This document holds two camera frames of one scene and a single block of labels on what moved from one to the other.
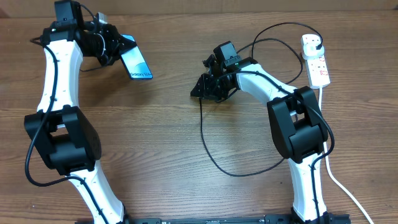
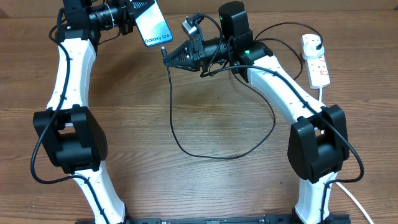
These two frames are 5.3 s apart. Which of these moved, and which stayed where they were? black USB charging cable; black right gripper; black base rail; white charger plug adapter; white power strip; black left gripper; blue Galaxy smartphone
Moved: black USB charging cable; black left gripper; black right gripper; blue Galaxy smartphone
Stayed: white charger plug adapter; black base rail; white power strip
